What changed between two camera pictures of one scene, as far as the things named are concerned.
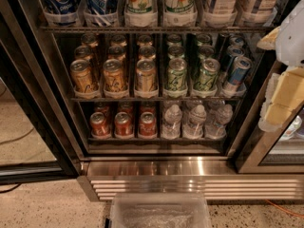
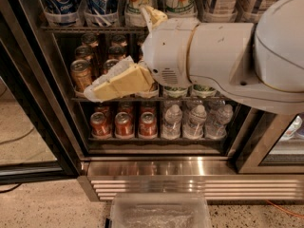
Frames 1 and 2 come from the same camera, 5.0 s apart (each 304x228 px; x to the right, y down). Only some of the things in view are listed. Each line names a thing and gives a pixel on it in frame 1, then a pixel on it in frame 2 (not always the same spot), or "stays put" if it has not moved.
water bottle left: x=171 y=126 stays put
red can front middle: x=123 y=124 stays put
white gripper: x=291 y=41 -> x=166 y=51
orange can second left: x=83 y=52 stays put
